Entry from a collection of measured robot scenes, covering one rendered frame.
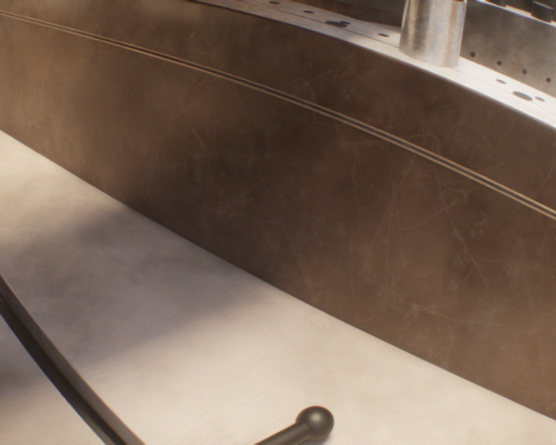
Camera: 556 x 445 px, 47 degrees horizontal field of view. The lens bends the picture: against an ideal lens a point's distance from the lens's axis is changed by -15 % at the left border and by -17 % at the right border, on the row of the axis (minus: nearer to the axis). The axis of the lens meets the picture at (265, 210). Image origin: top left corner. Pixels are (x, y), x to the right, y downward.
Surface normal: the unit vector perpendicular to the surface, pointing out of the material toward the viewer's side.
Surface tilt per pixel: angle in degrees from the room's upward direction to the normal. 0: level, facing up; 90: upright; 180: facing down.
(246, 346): 0
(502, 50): 90
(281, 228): 90
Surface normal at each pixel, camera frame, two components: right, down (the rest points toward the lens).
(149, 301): 0.12, -0.87
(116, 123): -0.60, 0.32
